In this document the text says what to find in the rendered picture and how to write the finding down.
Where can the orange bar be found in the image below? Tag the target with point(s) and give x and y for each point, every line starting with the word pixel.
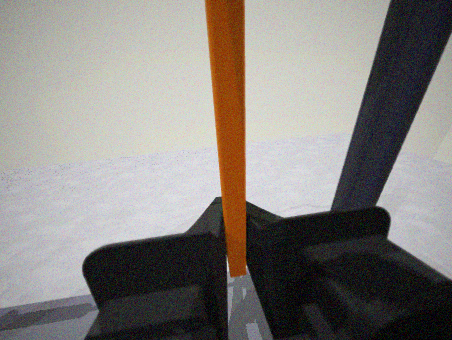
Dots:
pixel 226 40

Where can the black two-post wire stand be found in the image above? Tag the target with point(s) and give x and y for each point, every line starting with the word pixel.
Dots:
pixel 410 47

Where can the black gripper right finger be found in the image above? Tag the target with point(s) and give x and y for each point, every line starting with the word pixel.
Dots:
pixel 273 252

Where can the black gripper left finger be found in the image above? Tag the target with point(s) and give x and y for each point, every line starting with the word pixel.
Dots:
pixel 197 257

